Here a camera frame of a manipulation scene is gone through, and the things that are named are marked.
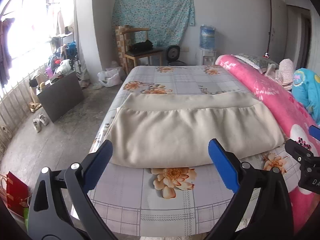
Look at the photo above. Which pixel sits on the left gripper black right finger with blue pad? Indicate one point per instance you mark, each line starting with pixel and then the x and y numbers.
pixel 272 217

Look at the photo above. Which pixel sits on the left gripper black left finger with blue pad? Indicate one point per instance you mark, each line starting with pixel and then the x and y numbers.
pixel 48 215

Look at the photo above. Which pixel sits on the finger of the blue pad right gripper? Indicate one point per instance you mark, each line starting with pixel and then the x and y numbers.
pixel 314 131

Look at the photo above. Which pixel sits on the cream zip-up jacket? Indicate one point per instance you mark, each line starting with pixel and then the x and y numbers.
pixel 169 131

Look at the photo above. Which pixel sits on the pink floral blanket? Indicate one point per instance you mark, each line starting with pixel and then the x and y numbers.
pixel 293 119

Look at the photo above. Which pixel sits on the green paper bag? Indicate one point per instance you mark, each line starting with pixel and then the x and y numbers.
pixel 26 216

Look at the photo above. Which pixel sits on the red paper bag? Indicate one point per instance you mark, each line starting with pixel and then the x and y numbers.
pixel 17 194

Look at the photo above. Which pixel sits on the light blue garment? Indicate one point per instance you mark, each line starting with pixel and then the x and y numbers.
pixel 307 92

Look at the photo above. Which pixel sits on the checked pink white cloth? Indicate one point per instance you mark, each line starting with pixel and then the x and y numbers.
pixel 283 74

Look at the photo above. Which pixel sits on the grey patterned pillow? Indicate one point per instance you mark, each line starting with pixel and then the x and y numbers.
pixel 259 63

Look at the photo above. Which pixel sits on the bed with floral sheet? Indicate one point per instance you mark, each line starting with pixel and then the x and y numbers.
pixel 174 202

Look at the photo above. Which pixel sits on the white shoe left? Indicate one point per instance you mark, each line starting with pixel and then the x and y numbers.
pixel 37 125

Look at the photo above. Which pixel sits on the white shoe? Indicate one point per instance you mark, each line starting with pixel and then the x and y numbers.
pixel 43 119
pixel 37 125

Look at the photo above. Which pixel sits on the white shoe right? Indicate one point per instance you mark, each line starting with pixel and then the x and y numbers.
pixel 43 119

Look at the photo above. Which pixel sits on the dark grey cabinet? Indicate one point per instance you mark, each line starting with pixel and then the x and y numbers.
pixel 60 97

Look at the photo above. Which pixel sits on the white water dispenser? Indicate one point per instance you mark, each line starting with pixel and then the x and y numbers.
pixel 205 57

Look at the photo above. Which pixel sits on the blue water bottle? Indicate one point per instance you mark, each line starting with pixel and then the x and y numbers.
pixel 207 37

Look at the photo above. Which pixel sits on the white plastic bag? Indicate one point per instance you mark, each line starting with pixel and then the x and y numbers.
pixel 110 77

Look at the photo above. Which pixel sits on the black round fan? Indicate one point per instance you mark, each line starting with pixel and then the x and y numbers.
pixel 172 55

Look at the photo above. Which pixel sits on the wooden chair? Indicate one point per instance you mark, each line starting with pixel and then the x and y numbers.
pixel 135 56

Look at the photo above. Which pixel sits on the black bag on chair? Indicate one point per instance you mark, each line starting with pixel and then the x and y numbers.
pixel 141 47

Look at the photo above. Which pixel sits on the teal floral wall cloth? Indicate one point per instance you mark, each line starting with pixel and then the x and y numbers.
pixel 166 19

